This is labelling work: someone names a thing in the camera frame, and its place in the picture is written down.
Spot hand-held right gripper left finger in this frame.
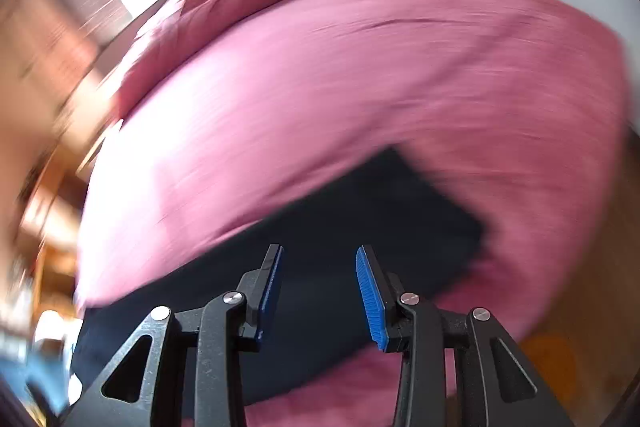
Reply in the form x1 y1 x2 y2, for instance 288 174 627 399
65 243 286 427

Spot black pants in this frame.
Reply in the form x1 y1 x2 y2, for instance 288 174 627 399
70 147 488 420

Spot pink bed sheet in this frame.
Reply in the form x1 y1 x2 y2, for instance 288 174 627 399
75 0 632 427

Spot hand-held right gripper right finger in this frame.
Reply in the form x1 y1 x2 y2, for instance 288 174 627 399
355 244 573 427

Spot round wooden stool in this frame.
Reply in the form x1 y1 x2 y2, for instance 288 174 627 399
519 336 577 390

